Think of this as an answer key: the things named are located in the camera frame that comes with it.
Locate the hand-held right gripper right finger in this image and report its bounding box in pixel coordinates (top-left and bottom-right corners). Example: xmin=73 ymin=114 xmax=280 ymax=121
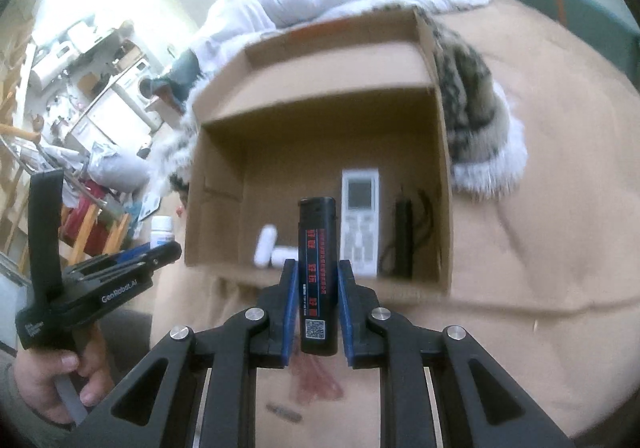
xmin=338 ymin=259 xmax=576 ymax=448

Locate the shaggy patterned blanket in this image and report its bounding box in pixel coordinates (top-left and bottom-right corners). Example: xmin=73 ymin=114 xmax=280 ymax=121
xmin=150 ymin=8 xmax=529 ymax=209

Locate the white pill bottle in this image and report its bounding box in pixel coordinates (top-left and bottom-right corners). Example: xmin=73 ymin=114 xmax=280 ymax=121
xmin=150 ymin=216 xmax=175 ymax=249

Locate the white plastic handheld device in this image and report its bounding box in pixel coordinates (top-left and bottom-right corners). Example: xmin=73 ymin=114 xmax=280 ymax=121
xmin=252 ymin=224 xmax=297 ymax=270

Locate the small beige side table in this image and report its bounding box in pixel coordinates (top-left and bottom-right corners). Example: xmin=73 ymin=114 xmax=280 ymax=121
xmin=145 ymin=95 xmax=183 ymax=129

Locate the pink transparent hair clip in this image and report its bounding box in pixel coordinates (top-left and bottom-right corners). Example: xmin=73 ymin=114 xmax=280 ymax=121
xmin=294 ymin=357 xmax=345 ymax=403

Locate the brown cardboard box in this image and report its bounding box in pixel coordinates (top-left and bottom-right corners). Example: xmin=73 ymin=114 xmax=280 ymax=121
xmin=184 ymin=7 xmax=455 ymax=296

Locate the blue white paper packet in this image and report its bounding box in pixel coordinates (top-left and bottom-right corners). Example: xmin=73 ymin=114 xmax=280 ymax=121
xmin=135 ymin=193 xmax=163 ymax=221

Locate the black lighter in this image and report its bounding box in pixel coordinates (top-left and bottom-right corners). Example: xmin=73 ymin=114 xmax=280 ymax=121
xmin=297 ymin=196 xmax=338 ymax=356

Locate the grey white stuffed bag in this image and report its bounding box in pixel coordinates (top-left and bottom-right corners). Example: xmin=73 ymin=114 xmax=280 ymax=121
xmin=85 ymin=143 xmax=151 ymax=191

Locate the black charger with cable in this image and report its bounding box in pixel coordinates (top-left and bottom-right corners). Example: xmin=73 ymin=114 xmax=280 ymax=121
xmin=378 ymin=185 xmax=436 ymax=279

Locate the teal armchair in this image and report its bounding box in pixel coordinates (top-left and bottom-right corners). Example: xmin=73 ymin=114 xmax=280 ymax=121
xmin=167 ymin=50 xmax=201 ymax=99

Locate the white water heater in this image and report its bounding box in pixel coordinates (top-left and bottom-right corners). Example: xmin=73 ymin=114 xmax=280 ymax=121
xmin=30 ymin=42 xmax=76 ymax=86

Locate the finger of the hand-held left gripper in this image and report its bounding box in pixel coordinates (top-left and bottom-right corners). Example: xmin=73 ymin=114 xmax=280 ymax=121
xmin=67 ymin=243 xmax=153 ymax=274
xmin=75 ymin=241 xmax=183 ymax=285

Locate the white remote control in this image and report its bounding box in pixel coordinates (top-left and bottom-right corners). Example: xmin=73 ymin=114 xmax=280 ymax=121
xmin=340 ymin=168 xmax=381 ymax=279

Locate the yellow wooden rack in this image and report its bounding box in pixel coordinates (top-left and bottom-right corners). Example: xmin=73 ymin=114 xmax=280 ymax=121
xmin=60 ymin=198 xmax=131 ymax=264

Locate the person's left hand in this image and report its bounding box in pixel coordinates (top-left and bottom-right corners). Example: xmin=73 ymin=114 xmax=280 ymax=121
xmin=11 ymin=323 xmax=108 ymax=425

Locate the white kitchen cabinet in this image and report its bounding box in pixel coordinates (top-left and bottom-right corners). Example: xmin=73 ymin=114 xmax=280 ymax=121
xmin=70 ymin=93 xmax=151 ymax=149

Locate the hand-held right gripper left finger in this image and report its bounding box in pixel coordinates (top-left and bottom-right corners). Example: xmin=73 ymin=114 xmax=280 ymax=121
xmin=75 ymin=258 xmax=298 ymax=448

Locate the white washing machine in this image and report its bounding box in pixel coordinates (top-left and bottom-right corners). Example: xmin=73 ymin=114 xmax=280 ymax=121
xmin=127 ymin=60 xmax=161 ymax=109

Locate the teal headboard cushion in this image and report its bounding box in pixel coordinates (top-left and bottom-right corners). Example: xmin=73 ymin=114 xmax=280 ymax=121
xmin=507 ymin=0 xmax=640 ymax=94

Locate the small dark battery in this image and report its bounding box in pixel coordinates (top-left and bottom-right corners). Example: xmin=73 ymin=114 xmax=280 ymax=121
xmin=265 ymin=404 xmax=302 ymax=422

